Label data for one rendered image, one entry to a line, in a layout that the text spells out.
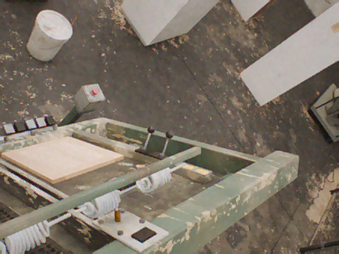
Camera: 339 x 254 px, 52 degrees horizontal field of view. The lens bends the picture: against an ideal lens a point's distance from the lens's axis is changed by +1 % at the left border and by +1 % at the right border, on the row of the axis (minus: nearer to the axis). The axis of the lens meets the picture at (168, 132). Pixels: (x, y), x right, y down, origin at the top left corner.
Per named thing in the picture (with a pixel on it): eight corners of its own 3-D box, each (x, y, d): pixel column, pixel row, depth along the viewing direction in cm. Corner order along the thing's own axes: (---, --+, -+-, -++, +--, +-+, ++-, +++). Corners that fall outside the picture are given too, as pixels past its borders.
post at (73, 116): (45, 144, 285) (84, 100, 233) (48, 150, 284) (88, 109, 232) (38, 146, 281) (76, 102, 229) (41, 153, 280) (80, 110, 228)
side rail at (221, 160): (114, 136, 224) (113, 119, 221) (273, 184, 152) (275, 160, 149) (107, 138, 220) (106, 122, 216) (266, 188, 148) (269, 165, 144)
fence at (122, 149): (80, 136, 204) (79, 129, 203) (212, 180, 142) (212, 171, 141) (73, 137, 201) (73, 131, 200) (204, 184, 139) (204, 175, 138)
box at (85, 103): (86, 96, 236) (97, 82, 223) (93, 112, 234) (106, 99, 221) (70, 99, 227) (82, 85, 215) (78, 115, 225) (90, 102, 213)
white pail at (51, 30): (47, 33, 334) (65, -1, 301) (64, 59, 333) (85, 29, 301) (17, 39, 311) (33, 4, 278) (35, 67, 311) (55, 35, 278)
